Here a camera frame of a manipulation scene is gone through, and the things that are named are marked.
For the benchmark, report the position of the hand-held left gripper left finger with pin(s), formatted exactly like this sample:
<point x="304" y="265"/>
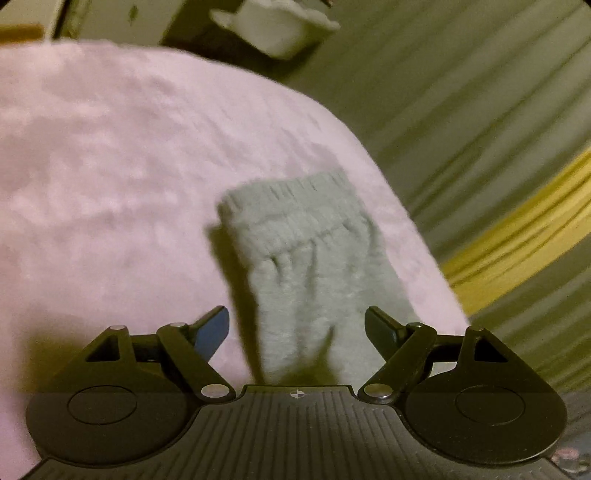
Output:
<point x="213" y="330"/>

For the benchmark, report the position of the grey fuzzy sock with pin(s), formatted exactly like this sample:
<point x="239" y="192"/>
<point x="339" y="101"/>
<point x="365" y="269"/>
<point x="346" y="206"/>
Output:
<point x="295" y="286"/>

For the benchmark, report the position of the white plastic container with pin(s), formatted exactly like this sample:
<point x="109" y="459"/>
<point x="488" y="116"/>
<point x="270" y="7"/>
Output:
<point x="277" y="25"/>

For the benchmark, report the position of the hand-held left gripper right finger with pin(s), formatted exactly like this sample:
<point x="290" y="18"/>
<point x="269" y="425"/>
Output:
<point x="379" y="330"/>

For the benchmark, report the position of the grey-green curtain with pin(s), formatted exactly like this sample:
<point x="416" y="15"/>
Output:
<point x="438" y="92"/>
<point x="535" y="341"/>

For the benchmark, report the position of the yellow curtain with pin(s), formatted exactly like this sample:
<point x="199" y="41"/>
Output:
<point x="517" y="230"/>

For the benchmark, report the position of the pink fleece blanket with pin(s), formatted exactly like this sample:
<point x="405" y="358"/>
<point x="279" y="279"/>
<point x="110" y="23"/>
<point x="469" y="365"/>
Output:
<point x="115" y="161"/>

